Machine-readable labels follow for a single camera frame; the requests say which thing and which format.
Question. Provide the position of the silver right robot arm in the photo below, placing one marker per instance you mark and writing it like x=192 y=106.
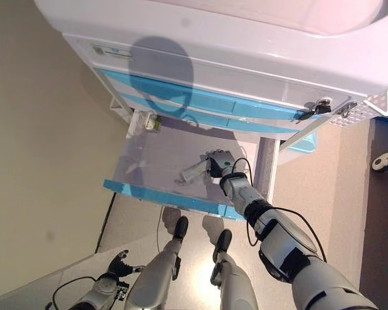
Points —
x=294 y=245

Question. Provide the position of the silver right robot leg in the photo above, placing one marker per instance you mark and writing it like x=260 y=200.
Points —
x=236 y=284

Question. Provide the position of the light blue waste bin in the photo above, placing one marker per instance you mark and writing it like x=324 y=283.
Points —
x=305 y=142

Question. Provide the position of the white medical cart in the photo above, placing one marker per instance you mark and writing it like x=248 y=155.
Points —
x=213 y=38

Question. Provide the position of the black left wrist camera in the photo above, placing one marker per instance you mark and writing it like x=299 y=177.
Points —
x=122 y=290

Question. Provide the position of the metal cart latch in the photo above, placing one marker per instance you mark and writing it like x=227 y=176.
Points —
x=348 y=109

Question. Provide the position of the silver left robot leg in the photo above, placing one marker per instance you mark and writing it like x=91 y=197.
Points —
x=155 y=274

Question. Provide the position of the silver robot leg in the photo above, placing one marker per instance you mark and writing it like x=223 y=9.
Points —
x=236 y=284
x=155 y=274

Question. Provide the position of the black cart keys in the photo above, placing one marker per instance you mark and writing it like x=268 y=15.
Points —
x=317 y=108

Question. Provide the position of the cart label sticker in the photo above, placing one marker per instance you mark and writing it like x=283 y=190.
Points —
x=113 y=52

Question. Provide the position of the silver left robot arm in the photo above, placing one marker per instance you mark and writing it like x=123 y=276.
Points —
x=97 y=290

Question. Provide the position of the white perforated side basket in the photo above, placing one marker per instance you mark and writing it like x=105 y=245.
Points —
x=359 y=114

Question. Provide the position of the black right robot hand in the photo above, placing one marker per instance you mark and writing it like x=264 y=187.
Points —
x=221 y=163

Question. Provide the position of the black baseboard strip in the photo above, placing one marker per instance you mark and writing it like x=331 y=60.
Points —
x=105 y=223

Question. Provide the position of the white blue medicine box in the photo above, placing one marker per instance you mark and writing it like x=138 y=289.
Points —
x=192 y=171

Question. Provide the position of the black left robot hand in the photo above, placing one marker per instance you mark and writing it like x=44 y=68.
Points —
x=119 y=266

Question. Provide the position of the small green label bottle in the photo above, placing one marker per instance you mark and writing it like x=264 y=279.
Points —
x=152 y=122

